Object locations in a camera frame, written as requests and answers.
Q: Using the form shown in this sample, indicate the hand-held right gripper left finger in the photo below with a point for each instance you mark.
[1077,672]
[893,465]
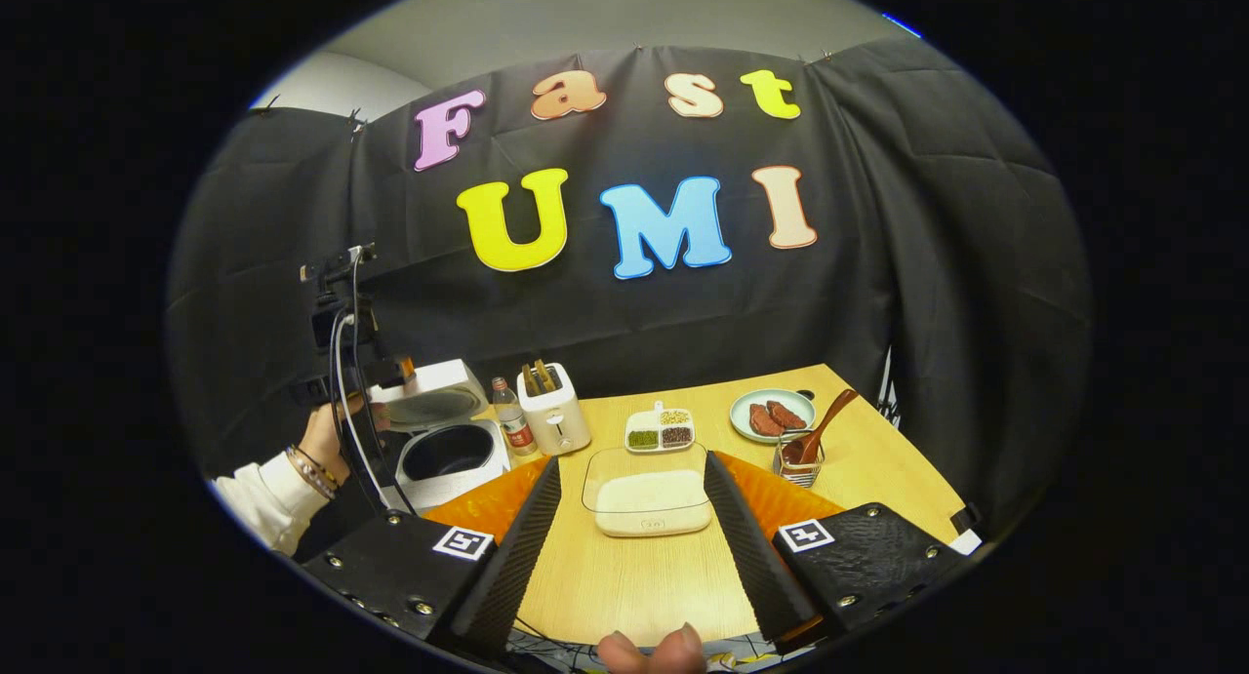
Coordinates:
[517,567]

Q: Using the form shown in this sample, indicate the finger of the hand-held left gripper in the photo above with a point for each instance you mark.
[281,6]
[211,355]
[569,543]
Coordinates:
[398,376]

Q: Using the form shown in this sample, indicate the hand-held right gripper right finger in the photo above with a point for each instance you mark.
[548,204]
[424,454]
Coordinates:
[756,567]

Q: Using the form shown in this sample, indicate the white rice cooker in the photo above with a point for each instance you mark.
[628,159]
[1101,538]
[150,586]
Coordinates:
[459,479]

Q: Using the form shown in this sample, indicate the clear container of rice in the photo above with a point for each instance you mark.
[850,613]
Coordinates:
[649,503]

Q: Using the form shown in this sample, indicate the brown wooden spoon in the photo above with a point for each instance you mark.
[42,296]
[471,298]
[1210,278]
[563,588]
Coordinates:
[820,430]

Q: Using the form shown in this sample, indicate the clear plastic bottle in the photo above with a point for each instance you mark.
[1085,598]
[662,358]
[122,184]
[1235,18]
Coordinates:
[515,425]

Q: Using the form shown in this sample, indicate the brown toast slice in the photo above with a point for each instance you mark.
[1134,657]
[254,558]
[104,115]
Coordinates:
[545,375]
[530,378]

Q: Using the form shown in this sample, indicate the pale green plate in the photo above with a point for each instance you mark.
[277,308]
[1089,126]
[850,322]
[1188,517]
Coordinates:
[746,430]

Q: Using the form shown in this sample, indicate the red-brown meat piece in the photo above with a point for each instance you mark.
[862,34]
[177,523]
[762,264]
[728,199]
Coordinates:
[764,422]
[788,415]

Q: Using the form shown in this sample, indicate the white toaster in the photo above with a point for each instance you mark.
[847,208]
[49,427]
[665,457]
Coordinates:
[561,425]

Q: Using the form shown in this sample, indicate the white divided grain dish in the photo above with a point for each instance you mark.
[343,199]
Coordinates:
[659,428]

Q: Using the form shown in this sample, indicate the black backdrop cloth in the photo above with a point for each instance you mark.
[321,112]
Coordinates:
[878,216]

